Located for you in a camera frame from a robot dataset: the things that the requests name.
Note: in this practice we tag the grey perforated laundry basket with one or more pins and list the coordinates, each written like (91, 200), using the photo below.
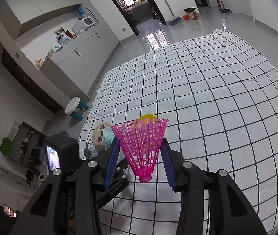
(68, 135)

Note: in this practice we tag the blue dustpan with broom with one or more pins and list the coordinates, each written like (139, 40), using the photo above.
(175, 19)

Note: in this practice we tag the beige plush toy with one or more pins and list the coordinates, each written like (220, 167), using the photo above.
(98, 135)

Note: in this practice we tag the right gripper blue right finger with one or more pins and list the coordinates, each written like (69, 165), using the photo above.
(230, 210)

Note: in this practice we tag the grey white cabinet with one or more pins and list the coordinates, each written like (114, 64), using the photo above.
(75, 67)

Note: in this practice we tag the trash bin with black bag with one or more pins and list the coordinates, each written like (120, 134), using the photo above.
(191, 13)

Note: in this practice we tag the dark brown door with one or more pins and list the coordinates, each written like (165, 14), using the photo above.
(28, 84)

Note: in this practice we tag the pink plastic shuttlecock basket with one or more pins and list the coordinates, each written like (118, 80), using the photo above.
(141, 145)

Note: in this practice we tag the shoe rack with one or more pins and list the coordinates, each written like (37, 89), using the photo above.
(26, 149)

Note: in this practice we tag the white stool with teal legs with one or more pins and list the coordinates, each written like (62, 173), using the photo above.
(73, 105)

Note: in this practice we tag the yellow plastic bowl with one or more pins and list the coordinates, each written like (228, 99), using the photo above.
(142, 121)

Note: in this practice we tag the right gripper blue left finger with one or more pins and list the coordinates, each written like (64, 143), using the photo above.
(47, 212)

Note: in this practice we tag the green handbag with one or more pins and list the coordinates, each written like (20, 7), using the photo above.
(5, 146)

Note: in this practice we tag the white microwave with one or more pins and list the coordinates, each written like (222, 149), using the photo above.
(83, 24)

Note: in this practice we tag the light blue snack bag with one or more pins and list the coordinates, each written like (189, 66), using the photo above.
(108, 137)

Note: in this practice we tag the checkered white tablecloth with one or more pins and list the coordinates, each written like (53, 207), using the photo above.
(220, 98)

